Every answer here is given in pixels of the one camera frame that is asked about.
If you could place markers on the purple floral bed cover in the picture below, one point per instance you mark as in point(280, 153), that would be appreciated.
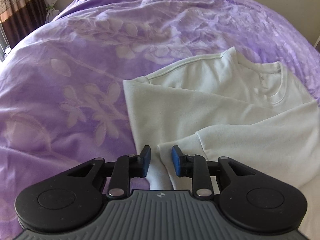
point(62, 101)

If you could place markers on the brown striped curtain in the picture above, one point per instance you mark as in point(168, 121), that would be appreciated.
point(21, 17)

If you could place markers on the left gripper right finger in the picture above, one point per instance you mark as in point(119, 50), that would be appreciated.
point(248, 198)

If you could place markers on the white printed t-shirt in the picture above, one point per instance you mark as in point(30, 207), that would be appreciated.
point(224, 105)

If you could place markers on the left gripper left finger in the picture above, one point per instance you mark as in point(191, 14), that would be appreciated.
point(74, 198)

